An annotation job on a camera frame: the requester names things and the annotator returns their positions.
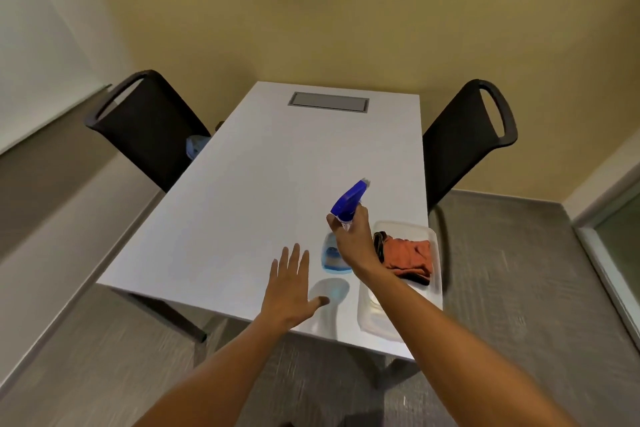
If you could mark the person's left hand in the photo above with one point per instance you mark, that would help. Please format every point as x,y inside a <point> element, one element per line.
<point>287,299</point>

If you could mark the person's right hand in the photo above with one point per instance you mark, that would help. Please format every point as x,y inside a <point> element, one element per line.
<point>357,249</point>

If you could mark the person's left thumb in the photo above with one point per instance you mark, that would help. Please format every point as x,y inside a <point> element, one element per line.
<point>319,302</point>

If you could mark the person's left middle finger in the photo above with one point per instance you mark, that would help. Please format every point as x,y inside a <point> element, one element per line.
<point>295,264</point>

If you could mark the person's left little finger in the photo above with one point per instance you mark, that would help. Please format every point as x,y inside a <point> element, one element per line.
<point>274,274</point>

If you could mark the person's right thumb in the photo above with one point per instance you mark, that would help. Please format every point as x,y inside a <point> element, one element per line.
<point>334,226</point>

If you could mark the blue trigger spray bottle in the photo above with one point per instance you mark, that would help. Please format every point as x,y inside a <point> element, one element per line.
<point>350,199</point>

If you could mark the person's right forearm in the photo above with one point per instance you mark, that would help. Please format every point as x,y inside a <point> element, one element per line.
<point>450,356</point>

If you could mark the person's left forearm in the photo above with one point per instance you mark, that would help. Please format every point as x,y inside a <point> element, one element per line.
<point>215,376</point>

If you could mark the black cloth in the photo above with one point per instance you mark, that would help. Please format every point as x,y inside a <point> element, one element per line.
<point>380,244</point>

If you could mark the white plastic tray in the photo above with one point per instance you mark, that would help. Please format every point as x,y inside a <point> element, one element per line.
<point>380,311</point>

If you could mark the orange cloth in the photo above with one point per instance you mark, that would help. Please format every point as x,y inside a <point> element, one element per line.
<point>411,256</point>

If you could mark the black table leg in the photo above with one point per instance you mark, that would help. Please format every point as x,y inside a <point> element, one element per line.
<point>170,314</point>

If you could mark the black chair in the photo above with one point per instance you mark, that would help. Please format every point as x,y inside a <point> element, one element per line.
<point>150,131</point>
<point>457,146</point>

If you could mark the blue item on chair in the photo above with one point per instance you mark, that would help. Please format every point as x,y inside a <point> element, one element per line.
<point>197,146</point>

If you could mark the white door frame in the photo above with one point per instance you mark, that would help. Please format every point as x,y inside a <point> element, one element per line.
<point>607,251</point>

